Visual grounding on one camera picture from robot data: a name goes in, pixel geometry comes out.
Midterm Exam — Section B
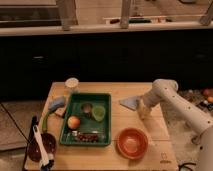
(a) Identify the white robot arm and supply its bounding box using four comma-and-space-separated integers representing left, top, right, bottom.
137, 79, 213, 171

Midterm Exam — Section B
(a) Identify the light blue folded towel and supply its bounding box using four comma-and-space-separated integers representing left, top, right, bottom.
119, 96, 140, 111

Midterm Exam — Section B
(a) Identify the red bowl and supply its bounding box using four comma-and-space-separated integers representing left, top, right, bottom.
116, 128, 148, 160

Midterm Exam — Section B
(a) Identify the dark brown bowl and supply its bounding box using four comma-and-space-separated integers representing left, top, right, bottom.
27, 133, 56, 162

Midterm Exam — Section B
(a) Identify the green plastic cup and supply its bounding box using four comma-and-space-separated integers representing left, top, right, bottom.
92, 105, 106, 122

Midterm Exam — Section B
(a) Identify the small metal cup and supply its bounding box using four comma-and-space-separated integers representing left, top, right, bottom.
81, 103, 93, 117

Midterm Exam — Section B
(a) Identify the green plastic tray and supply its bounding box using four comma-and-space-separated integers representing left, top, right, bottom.
59, 93, 111, 147

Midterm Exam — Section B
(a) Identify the dark red grape bunch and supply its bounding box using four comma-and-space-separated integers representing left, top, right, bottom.
75, 133, 99, 142

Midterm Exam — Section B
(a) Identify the red yellow apple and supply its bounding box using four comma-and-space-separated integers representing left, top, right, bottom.
67, 116, 80, 130

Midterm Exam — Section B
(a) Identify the white paper cup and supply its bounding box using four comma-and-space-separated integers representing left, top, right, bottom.
65, 78, 79, 93

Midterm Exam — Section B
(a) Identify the small wooden block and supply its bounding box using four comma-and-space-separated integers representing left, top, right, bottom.
55, 108, 66, 117

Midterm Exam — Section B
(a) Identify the white spatula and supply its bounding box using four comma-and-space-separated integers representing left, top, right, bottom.
33, 125, 49, 166

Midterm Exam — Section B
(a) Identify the black cable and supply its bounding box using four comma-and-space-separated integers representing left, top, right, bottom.
177, 161, 198, 171

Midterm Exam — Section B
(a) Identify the green handled utensil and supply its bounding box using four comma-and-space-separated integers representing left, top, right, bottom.
42, 112, 50, 133

